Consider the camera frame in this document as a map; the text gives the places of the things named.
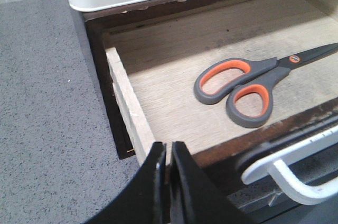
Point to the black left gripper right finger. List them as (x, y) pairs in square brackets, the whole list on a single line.
[(194, 198)]

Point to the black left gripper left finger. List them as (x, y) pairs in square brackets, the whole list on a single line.
[(141, 201)]

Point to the grey orange scissors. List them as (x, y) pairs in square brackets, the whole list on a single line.
[(259, 77)]

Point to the dark wooden drawer cabinet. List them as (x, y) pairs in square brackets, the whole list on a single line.
[(135, 14)]

